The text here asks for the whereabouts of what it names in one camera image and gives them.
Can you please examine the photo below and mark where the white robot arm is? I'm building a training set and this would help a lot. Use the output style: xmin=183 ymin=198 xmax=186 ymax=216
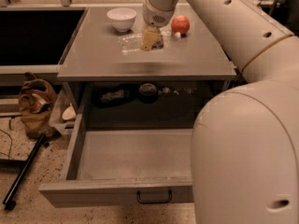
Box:
xmin=143 ymin=0 xmax=299 ymax=224

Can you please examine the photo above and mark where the brown canvas bag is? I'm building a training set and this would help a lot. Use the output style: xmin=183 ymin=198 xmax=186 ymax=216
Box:
xmin=18 ymin=72 xmax=59 ymax=138

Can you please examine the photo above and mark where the grey open drawer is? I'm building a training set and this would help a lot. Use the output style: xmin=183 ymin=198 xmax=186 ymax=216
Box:
xmin=37 ymin=109 xmax=200 ymax=209

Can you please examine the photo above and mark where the black metal pole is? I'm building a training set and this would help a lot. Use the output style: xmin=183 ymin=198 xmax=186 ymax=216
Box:
xmin=1 ymin=134 xmax=46 ymax=211

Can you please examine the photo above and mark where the grey counter cabinet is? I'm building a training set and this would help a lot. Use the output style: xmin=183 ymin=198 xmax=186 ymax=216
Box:
xmin=58 ymin=7 xmax=235 ymax=123

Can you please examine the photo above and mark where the black object under counter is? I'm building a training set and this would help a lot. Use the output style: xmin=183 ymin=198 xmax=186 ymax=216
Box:
xmin=92 ymin=84 xmax=137 ymax=108

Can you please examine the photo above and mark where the red apple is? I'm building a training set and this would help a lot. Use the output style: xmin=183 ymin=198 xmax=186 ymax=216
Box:
xmin=171 ymin=15 xmax=190 ymax=35

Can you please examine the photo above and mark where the black drawer handle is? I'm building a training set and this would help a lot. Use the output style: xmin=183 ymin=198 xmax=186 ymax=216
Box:
xmin=136 ymin=190 xmax=173 ymax=204

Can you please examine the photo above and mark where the white ceramic bowl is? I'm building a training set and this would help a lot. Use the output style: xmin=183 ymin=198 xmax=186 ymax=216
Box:
xmin=107 ymin=7 xmax=136 ymax=32

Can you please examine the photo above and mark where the black tape roll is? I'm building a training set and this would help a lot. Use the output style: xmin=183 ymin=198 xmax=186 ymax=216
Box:
xmin=138 ymin=83 xmax=158 ymax=104

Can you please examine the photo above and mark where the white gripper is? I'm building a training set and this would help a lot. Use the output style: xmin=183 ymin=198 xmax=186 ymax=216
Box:
xmin=141 ymin=0 xmax=175 ymax=51

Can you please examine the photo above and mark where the clear plastic bin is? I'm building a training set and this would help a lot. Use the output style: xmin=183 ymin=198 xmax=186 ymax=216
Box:
xmin=49 ymin=88 xmax=77 ymax=138

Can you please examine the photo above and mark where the clear plastic water bottle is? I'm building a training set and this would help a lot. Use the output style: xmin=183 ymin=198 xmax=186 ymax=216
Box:
xmin=119 ymin=29 xmax=183 ymax=54

